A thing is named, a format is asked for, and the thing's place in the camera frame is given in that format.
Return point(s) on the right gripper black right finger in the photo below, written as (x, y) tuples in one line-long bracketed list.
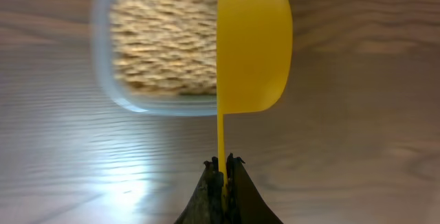
[(245, 204)]

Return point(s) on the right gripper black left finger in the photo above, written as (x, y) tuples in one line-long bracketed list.
[(205, 204)]

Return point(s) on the yellow measuring scoop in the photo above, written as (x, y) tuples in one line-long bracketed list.
[(254, 53)]

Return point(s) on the soybeans in container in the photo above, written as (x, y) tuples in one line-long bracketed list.
[(165, 47)]

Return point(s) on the clear plastic container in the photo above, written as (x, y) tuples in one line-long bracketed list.
[(103, 55)]

